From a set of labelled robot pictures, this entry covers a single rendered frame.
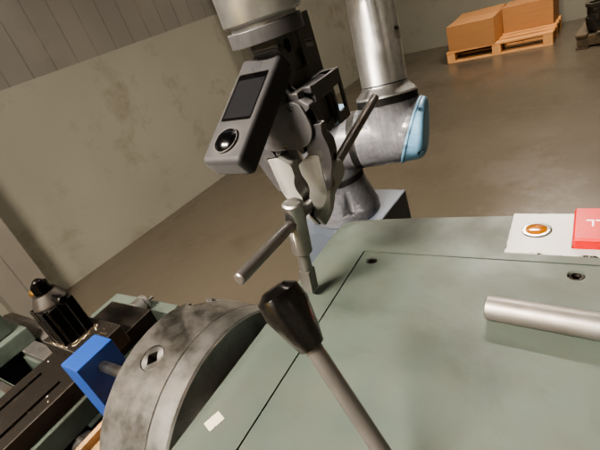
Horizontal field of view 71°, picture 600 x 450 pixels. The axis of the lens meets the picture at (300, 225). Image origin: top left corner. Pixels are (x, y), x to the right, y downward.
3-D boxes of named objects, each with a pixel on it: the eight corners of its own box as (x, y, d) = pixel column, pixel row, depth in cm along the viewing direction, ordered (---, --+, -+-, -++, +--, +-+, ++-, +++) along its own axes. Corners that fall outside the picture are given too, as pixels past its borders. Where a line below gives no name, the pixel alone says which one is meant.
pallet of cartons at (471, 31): (564, 26, 585) (563, -13, 562) (552, 45, 526) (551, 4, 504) (465, 45, 668) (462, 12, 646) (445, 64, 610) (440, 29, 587)
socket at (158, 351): (176, 375, 52) (162, 364, 51) (154, 385, 53) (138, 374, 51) (178, 353, 55) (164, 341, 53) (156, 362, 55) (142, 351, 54)
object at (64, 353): (130, 339, 103) (120, 324, 100) (97, 372, 96) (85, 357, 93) (86, 326, 114) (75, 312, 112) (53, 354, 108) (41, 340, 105)
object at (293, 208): (314, 296, 47) (295, 209, 41) (297, 292, 48) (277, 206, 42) (323, 284, 49) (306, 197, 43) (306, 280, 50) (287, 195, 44)
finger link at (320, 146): (348, 183, 43) (323, 100, 39) (341, 190, 42) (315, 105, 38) (310, 185, 46) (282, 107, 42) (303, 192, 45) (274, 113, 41)
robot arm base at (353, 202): (336, 193, 106) (325, 157, 101) (391, 194, 96) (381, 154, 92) (303, 226, 96) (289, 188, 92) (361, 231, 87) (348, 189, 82)
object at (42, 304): (74, 291, 100) (67, 281, 99) (44, 315, 95) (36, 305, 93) (57, 287, 105) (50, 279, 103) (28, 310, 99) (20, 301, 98)
